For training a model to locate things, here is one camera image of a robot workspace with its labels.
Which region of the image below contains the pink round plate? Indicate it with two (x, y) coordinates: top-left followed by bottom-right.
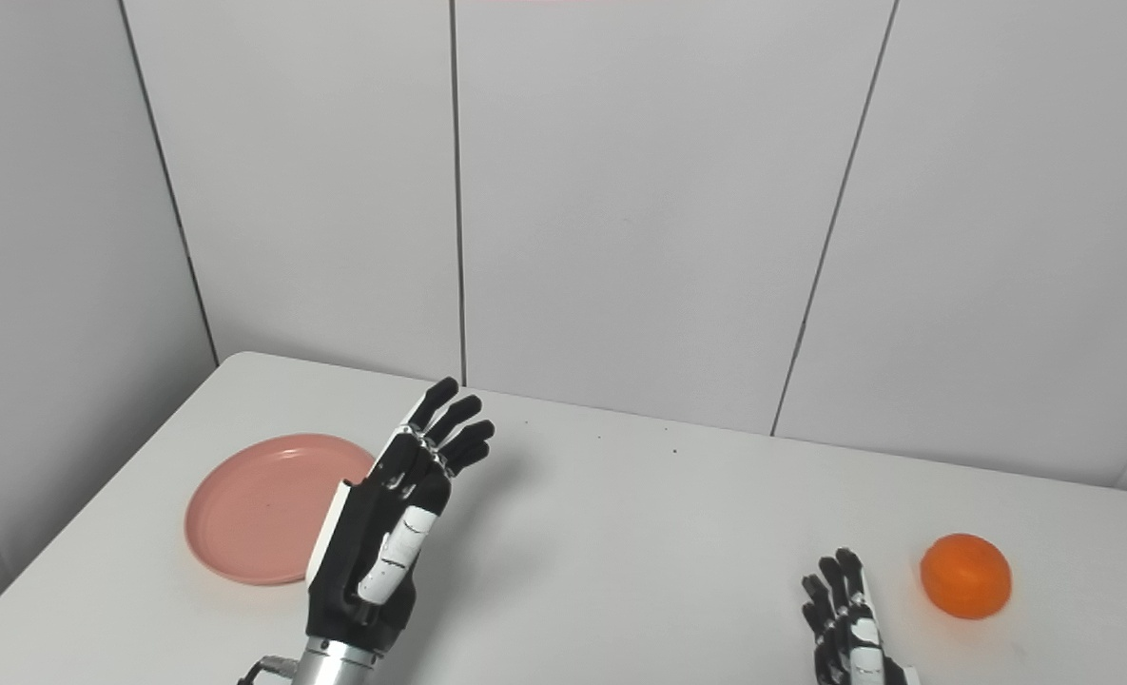
(185, 434), (376, 586)

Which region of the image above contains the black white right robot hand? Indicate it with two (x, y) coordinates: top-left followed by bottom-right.
(801, 547), (921, 685)

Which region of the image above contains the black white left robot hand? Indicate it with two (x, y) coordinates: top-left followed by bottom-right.
(304, 377), (495, 657)

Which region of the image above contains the orange fruit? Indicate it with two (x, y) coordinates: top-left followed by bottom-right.
(920, 533), (1013, 621)

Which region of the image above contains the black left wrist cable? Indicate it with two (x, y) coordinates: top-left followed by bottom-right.
(237, 655), (300, 685)

